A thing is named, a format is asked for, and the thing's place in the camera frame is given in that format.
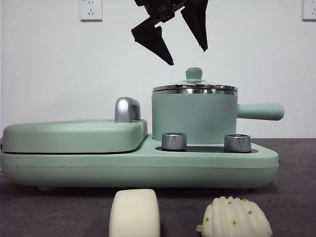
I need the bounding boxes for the silver griddle lid handle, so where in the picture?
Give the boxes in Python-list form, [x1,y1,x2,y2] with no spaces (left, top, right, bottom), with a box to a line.
[115,97,142,123]

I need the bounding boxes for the ribbed white bun green dots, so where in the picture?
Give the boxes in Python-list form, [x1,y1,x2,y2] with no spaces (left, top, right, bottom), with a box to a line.
[196,197,274,237]

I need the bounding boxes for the glass pot lid green knob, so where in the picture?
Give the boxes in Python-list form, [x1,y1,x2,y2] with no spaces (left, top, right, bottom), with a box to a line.
[152,67,238,96]

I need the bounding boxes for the mint green breakfast machine base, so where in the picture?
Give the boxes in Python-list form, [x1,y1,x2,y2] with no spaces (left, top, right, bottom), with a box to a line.
[0,138,279,192]

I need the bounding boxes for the white wall socket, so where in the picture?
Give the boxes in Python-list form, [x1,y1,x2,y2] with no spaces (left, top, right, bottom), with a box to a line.
[302,0,316,22]
[79,0,103,22]

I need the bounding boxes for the plain white steamed bun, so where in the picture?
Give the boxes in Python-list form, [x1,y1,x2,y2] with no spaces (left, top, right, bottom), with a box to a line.
[109,189,161,237]

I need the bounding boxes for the mint green pot with handle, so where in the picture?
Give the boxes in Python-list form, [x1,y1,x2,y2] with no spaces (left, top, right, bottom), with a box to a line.
[152,90,285,146]

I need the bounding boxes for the silver control knob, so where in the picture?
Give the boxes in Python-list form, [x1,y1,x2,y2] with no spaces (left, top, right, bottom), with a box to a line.
[161,132,188,151]
[224,134,252,153]

